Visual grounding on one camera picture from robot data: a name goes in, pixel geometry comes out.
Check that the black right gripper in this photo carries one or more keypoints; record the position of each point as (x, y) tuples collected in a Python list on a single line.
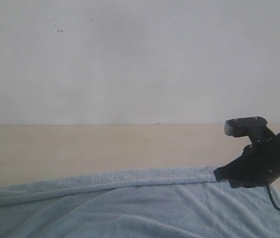
[(261, 169)]

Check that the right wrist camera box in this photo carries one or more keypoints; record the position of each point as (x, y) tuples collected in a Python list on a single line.
[(240, 127)]

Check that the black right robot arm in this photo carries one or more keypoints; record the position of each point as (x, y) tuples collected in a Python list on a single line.
[(258, 137)]

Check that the light blue fleece towel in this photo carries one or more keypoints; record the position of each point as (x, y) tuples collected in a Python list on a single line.
[(155, 203)]

